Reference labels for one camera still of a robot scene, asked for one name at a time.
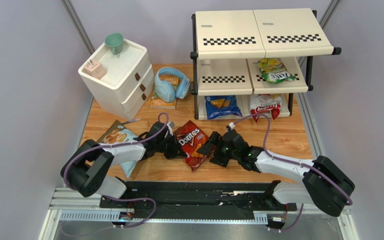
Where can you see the red Doritos chips bag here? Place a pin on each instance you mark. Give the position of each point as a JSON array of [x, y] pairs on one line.
[[190, 137]]

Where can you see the pink power adapter cube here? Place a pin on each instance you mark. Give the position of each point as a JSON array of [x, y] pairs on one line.
[[94, 68]]

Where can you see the light blue headphones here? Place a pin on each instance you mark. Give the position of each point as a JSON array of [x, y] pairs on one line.
[[165, 90]]

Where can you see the blue Doritos chips bag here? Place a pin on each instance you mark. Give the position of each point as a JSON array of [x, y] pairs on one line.
[[221, 106]]

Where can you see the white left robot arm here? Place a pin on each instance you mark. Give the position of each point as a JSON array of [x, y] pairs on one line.
[[87, 170]]

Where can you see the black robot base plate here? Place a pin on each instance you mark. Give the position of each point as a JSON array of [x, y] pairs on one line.
[[199, 200]]

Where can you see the green Foxs snack bag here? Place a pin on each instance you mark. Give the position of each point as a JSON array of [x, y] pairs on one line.
[[274, 71]]

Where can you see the white three-drawer cabinet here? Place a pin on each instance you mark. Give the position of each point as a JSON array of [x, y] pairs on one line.
[[128, 82]]

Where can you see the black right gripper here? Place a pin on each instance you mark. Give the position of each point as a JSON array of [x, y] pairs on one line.
[[216, 150]]

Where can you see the light blue snack bag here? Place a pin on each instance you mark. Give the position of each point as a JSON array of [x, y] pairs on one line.
[[128, 167]]

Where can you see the green plastic cup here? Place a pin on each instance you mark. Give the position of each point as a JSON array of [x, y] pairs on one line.
[[115, 42]]

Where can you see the cream three-tier shelf rack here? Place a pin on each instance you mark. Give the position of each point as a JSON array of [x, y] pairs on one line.
[[228, 44]]

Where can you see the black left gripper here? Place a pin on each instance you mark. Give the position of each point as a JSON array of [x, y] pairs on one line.
[[176, 151]]

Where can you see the purple pen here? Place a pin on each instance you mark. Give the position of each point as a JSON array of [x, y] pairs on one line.
[[131, 121]]

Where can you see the brown snack bag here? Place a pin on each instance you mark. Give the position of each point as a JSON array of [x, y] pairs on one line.
[[110, 133]]

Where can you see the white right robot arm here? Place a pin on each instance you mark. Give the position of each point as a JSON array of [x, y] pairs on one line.
[[317, 181]]

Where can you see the white red Chuba chips bag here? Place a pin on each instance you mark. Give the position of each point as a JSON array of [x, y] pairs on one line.
[[262, 103]]

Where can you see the orange green book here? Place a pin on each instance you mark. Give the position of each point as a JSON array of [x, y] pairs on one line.
[[156, 102]]

